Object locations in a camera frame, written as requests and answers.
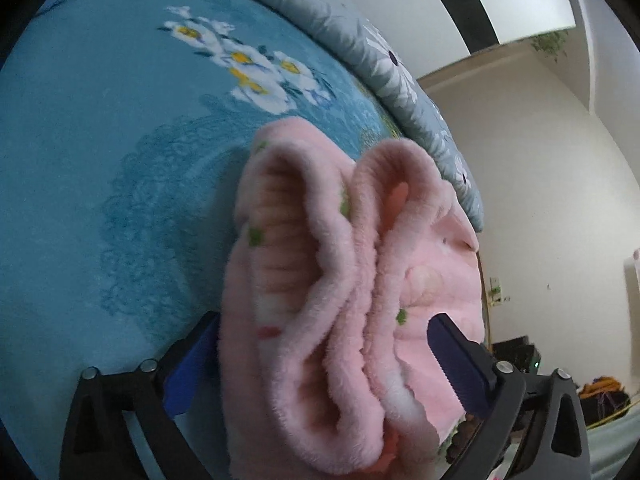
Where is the pink fleece garment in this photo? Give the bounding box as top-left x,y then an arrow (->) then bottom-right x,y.
220,116 -> 485,478

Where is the floral bed blanket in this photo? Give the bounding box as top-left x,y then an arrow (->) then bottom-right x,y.
0,0 -> 407,480

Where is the white wardrobe with black stripe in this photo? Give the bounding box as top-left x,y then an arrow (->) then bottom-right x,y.
330,0 -> 577,82

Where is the green plant wall decal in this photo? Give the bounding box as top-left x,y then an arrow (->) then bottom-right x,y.
529,29 -> 572,65

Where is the grey daisy print quilt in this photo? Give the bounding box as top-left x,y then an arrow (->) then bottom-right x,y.
185,0 -> 485,233

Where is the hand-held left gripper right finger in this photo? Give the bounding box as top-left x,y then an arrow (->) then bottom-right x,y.
426,312 -> 591,480

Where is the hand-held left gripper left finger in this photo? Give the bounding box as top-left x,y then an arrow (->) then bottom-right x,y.
59,310 -> 223,480

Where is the wall socket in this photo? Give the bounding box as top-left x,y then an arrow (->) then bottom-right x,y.
488,276 -> 512,309

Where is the orange cloth pile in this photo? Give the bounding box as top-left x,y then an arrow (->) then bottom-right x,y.
579,376 -> 632,427

